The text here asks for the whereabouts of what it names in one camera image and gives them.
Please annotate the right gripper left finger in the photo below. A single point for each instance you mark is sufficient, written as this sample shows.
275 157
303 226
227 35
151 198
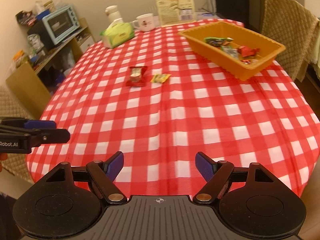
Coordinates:
101 178

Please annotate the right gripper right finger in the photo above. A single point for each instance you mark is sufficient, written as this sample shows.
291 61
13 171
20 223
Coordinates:
216 175

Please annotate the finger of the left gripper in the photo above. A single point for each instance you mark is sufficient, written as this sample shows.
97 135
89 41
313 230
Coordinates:
48 136
39 124

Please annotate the large red snack packet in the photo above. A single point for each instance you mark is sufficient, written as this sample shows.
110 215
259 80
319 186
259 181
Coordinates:
136 76

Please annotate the green dark snack packet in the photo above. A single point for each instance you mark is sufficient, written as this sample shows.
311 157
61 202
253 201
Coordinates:
218 41

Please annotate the quilted beige chair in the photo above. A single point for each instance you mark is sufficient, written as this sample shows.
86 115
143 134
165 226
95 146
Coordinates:
297 28
16 164

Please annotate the cardboard box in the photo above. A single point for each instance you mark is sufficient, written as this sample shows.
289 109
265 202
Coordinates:
29 90

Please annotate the wooden shelf unit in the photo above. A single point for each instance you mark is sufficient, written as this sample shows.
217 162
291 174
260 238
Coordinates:
51 70

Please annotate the red white checkered tablecloth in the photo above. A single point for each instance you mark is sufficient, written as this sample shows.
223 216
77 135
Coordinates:
160 127

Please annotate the light blue toaster oven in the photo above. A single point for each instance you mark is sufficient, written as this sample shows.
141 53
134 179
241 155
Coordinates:
56 26

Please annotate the yellow wrapped candy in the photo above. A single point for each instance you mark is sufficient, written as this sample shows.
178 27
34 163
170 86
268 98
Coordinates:
160 78

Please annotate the small red candy in tray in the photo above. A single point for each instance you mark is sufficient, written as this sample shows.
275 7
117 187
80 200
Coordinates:
249 61

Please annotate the orange plastic tray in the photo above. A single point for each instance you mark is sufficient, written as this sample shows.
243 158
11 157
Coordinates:
269 49

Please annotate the grey snack packet in tray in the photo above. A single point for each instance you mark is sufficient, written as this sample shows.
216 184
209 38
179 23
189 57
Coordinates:
230 51

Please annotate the red snack packet in tray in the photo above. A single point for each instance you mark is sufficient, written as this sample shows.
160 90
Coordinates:
245 51

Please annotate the green tissue box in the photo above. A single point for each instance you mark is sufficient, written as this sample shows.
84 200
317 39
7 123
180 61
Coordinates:
117 33

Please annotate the white ceramic mug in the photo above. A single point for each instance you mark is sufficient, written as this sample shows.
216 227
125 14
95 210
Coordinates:
144 22

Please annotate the sunflower seed bag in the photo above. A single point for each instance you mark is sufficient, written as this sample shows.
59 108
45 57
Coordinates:
175 12

